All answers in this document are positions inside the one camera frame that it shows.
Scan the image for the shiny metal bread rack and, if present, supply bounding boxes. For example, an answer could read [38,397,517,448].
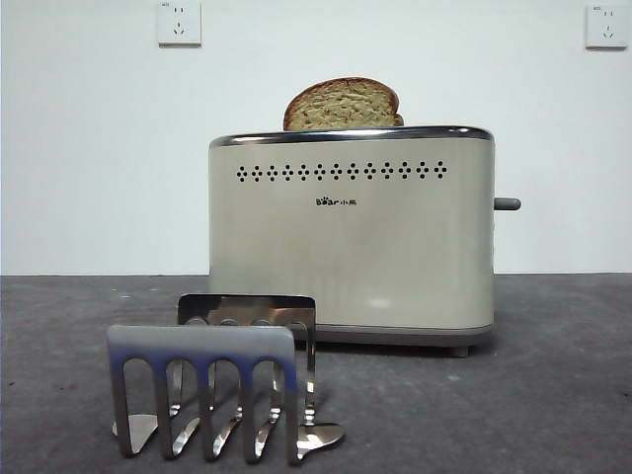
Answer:
[105,293,346,467]

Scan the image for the brown toast bread slice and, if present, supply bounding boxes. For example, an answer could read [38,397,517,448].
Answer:
[282,77,406,132]

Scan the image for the cream toaster with chrome top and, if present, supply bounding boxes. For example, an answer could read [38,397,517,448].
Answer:
[206,125,496,358]

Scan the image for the white wall socket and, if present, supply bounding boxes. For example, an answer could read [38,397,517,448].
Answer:
[157,0,202,48]
[585,4,629,50]

